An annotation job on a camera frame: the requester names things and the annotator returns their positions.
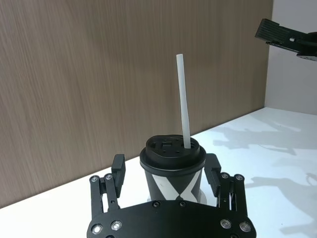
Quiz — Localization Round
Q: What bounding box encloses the white paper straw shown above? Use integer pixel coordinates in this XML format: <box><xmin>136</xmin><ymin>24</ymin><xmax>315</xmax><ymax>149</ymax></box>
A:
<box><xmin>175</xmin><ymin>53</ymin><xmax>192</xmax><ymax>150</ymax></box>

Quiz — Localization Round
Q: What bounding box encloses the black paper cup white pattern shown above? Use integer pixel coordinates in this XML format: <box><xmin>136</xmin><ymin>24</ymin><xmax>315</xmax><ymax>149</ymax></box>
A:
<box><xmin>141</xmin><ymin>165</ymin><xmax>205</xmax><ymax>202</ymax></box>

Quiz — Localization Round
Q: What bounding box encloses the black plastic cup lid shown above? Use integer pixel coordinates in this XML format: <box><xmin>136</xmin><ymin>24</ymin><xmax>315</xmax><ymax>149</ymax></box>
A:
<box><xmin>139</xmin><ymin>133</ymin><xmax>207</xmax><ymax>173</ymax></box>

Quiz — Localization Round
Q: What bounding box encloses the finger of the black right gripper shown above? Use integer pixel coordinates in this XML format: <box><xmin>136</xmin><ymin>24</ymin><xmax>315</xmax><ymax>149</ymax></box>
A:
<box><xmin>254</xmin><ymin>18</ymin><xmax>317</xmax><ymax>53</ymax></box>
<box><xmin>264</xmin><ymin>41</ymin><xmax>317</xmax><ymax>62</ymax></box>

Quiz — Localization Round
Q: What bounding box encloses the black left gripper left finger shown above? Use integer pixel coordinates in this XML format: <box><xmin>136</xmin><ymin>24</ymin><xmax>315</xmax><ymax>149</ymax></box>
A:
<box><xmin>89</xmin><ymin>153</ymin><xmax>128</xmax><ymax>220</ymax></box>

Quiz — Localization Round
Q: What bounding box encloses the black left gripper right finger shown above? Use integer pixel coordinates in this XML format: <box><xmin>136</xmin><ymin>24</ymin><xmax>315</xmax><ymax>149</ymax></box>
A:
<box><xmin>204</xmin><ymin>153</ymin><xmax>249</xmax><ymax>220</ymax></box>

